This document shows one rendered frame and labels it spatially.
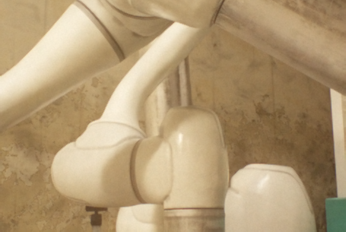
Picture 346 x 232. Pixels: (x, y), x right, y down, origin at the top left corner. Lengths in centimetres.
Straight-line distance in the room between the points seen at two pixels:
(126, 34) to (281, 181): 48
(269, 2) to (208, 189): 34
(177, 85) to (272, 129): 360
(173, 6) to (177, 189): 32
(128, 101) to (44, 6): 270
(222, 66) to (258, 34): 384
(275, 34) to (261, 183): 54
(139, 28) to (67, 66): 10
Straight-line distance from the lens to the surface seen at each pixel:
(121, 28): 76
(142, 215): 118
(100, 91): 372
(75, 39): 76
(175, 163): 85
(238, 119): 449
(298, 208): 112
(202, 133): 86
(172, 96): 118
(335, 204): 119
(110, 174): 90
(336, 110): 125
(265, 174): 112
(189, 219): 85
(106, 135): 93
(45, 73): 76
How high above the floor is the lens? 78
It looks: 12 degrees up
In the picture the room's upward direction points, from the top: 1 degrees counter-clockwise
